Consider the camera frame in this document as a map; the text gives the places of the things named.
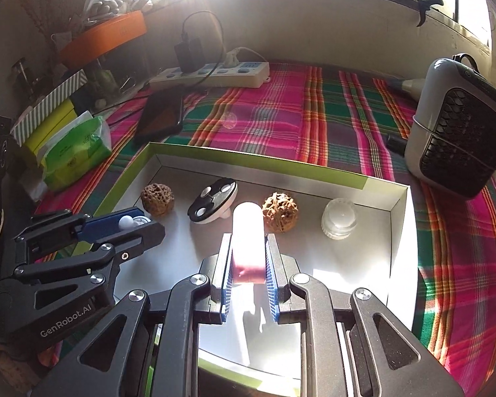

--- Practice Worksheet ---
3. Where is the yellow box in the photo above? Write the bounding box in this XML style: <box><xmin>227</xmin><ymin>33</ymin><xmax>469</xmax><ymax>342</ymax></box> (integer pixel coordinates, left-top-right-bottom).
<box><xmin>21</xmin><ymin>99</ymin><xmax>77</xmax><ymax>162</ymax></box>

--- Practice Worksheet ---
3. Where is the small white knob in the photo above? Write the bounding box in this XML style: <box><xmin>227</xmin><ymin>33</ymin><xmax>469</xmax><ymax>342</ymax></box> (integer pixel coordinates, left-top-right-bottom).
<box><xmin>119</xmin><ymin>215</ymin><xmax>149</xmax><ymax>232</ymax></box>

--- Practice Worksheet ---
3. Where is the pile of plastic bags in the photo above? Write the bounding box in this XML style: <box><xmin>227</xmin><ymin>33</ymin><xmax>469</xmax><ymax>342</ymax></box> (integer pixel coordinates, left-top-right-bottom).
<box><xmin>72</xmin><ymin>0</ymin><xmax>153</xmax><ymax>29</ymax></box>

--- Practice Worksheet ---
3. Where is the black charger with cable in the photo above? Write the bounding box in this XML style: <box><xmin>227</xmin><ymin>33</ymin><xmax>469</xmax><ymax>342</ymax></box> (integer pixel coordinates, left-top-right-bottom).
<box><xmin>174</xmin><ymin>10</ymin><xmax>224</xmax><ymax>74</ymax></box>

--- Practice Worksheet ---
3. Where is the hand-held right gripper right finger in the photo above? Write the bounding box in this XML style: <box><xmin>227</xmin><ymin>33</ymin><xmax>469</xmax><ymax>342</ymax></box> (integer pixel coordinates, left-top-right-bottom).
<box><xmin>265</xmin><ymin>234</ymin><xmax>466</xmax><ymax>397</ymax></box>

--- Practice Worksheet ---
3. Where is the orange box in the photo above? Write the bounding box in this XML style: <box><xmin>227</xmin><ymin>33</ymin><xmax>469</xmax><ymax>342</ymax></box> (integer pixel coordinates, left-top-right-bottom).
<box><xmin>59</xmin><ymin>10</ymin><xmax>147</xmax><ymax>67</ymax></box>

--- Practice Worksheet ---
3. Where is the black window hook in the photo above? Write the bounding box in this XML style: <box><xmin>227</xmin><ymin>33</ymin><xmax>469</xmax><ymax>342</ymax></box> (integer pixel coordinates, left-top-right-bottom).
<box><xmin>415</xmin><ymin>0</ymin><xmax>445</xmax><ymax>27</ymax></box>

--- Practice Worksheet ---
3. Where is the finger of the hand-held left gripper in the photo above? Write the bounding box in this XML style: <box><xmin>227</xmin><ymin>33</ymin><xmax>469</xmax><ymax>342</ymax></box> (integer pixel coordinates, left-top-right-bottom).
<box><xmin>0</xmin><ymin>222</ymin><xmax>166</xmax><ymax>312</ymax></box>
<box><xmin>13</xmin><ymin>211</ymin><xmax>150</xmax><ymax>264</ymax></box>

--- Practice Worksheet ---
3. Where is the white plug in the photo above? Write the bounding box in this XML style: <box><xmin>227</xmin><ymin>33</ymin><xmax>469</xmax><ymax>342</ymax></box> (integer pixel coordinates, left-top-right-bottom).
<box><xmin>225</xmin><ymin>47</ymin><xmax>269</xmax><ymax>67</ymax></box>

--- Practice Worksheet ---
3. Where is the white power strip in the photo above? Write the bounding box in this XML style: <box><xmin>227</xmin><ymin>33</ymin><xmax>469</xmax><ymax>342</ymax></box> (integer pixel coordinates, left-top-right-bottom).
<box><xmin>149</xmin><ymin>60</ymin><xmax>270</xmax><ymax>88</ymax></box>

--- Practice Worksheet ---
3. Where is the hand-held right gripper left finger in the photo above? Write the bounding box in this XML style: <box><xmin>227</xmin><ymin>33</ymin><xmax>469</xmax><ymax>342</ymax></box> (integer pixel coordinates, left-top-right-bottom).
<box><xmin>31</xmin><ymin>234</ymin><xmax>234</xmax><ymax>397</ymax></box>

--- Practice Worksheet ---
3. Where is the dark brown walnut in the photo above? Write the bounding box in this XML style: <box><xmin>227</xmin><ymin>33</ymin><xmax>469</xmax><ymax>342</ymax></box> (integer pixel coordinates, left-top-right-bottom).
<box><xmin>141</xmin><ymin>184</ymin><xmax>175</xmax><ymax>217</ymax></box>

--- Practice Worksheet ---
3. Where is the light brown walnut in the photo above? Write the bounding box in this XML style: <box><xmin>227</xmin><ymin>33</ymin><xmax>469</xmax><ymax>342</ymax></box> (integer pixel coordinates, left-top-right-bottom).
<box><xmin>262</xmin><ymin>191</ymin><xmax>299</xmax><ymax>230</ymax></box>

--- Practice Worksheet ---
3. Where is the pink translucent block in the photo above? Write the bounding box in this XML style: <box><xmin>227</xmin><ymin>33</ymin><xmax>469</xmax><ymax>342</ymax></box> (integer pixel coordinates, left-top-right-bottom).
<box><xmin>231</xmin><ymin>202</ymin><xmax>267</xmax><ymax>285</ymax></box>

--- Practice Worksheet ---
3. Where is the black phone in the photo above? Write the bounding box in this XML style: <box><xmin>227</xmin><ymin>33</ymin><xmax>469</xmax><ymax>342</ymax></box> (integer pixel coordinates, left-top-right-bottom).
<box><xmin>136</xmin><ymin>91</ymin><xmax>185</xmax><ymax>141</ymax></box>

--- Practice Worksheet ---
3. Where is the black and white oval gadget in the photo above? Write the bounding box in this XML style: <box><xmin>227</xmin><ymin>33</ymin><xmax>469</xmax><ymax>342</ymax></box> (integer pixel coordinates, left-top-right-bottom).
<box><xmin>188</xmin><ymin>178</ymin><xmax>237</xmax><ymax>225</ymax></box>

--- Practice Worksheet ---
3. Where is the striped box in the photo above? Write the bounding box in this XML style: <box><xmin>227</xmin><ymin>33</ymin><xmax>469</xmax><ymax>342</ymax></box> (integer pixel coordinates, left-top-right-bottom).
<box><xmin>10</xmin><ymin>70</ymin><xmax>87</xmax><ymax>147</ymax></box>

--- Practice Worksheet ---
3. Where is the green tissue pack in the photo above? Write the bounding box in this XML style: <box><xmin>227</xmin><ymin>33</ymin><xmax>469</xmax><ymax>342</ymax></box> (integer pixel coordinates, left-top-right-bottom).
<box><xmin>41</xmin><ymin>111</ymin><xmax>112</xmax><ymax>193</ymax></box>

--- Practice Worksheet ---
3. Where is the white and green cardboard tray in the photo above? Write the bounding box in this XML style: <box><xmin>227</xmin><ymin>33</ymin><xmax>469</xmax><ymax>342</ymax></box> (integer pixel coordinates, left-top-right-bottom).
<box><xmin>60</xmin><ymin>143</ymin><xmax>420</xmax><ymax>381</ymax></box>

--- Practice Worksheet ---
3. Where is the grey desktop fan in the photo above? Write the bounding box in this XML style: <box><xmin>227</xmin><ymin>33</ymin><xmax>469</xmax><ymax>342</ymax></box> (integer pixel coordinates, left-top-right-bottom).
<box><xmin>405</xmin><ymin>54</ymin><xmax>496</xmax><ymax>199</ymax></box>

